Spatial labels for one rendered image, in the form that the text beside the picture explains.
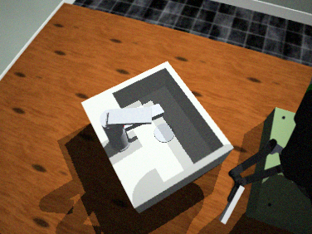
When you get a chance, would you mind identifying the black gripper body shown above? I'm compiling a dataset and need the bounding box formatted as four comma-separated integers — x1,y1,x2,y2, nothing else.
279,118,312,187

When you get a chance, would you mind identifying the white rectangular sink basin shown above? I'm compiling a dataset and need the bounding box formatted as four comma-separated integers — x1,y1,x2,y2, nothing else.
81,61,234,213

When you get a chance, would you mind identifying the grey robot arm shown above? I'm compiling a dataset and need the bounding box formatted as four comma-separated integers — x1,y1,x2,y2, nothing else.
294,77,312,199

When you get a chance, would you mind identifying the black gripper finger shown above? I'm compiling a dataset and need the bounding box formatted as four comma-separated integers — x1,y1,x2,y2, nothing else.
305,167,312,205
218,139,304,224

